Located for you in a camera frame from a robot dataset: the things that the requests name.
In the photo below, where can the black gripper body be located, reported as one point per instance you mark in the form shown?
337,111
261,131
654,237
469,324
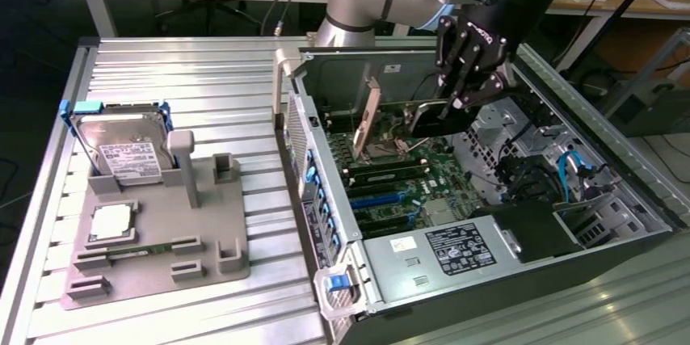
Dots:
516,9

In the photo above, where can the graphics card with metal bracket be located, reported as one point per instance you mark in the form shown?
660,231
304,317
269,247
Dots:
436,123

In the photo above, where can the metal disk bay cage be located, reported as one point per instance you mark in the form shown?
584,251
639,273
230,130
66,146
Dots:
484,151

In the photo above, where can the metal socket cover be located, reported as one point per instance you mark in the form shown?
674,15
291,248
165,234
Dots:
415,142

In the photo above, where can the green motherboard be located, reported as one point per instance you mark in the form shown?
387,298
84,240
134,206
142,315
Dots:
431,183

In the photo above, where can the CPU socket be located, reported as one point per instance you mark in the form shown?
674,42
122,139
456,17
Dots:
379,155

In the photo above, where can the black RAM stick with label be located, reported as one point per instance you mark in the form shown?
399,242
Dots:
384,177

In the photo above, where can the dark grey floor cabinet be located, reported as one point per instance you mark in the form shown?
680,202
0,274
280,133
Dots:
651,110

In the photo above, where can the silver chipset heatsink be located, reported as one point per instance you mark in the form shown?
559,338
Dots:
437,211

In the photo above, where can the blue expansion slot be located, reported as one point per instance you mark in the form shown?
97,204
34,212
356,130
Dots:
379,200

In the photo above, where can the black plastic shroud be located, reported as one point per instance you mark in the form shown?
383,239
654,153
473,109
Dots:
539,232

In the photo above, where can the black office chair base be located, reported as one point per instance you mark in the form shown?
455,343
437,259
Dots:
206,9

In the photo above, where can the grey power supply unit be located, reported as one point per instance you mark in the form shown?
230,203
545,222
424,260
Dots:
404,276

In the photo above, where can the open black PC case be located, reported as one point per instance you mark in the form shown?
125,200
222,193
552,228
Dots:
539,300

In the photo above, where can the blue case latch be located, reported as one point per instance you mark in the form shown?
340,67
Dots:
336,283

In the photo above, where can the hard disk in blue caddy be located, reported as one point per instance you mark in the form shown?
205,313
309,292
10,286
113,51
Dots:
129,147

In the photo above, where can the grey parts rack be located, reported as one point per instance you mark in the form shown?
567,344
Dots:
161,220

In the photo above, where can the green RAM stick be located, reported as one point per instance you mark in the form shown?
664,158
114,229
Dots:
140,251

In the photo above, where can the silver CPU chip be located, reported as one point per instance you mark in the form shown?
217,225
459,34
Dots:
109,224

